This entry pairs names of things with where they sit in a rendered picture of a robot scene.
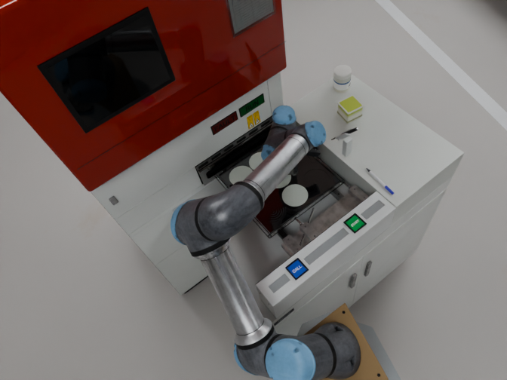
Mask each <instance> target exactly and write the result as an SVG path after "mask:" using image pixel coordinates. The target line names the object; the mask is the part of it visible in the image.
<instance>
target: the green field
mask: <svg viewBox="0 0 507 380"><path fill-rule="evenodd" d="M261 103H264V100H263V95H262V96H260V97H258V98H257V99H255V100H254V101H252V102H251V103H249V104H247V105H246V106H245V107H243V108H241V109H240V111H241V116H243V115H245V114H246V113H248V112H249V111H251V110H252V109H254V108H256V107H257V106H258V105H260V104H261Z"/></svg>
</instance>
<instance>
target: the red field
mask: <svg viewBox="0 0 507 380"><path fill-rule="evenodd" d="M236 120H237V116H236V112H235V113H234V114H232V115H230V116H229V117H228V118H226V119H224V120H223V121H221V122H220V123H218V124H216V125H215V126H213V127H212V129H213V132H214V134H215V133H217V132H218V131H220V130H222V129H223V128H224V127H226V126H228V125H229V124H231V123H232V122H233V121H236Z"/></svg>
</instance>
